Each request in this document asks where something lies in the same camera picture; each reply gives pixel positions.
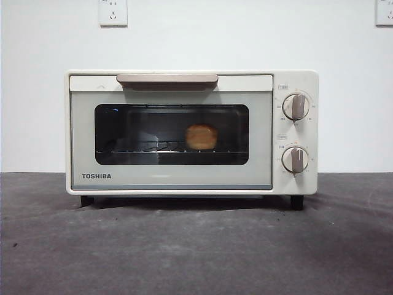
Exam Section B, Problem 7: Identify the golden bread roll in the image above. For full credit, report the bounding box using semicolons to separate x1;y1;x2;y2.
184;123;220;151

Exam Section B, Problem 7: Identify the glass oven door with handle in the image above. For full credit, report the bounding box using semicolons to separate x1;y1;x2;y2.
69;73;274;191

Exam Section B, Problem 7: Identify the beige oven knob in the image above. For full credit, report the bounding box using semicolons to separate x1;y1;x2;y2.
282;146;310;173
282;93;311;121

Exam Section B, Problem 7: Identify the cream white toaster oven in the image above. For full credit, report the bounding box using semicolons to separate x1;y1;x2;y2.
64;69;320;211

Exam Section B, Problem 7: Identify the metal wire oven rack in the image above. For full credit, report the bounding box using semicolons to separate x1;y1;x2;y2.
95;140;247;154

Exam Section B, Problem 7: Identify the white wall socket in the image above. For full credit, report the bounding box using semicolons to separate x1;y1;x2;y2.
375;0;393;27
98;0;128;27

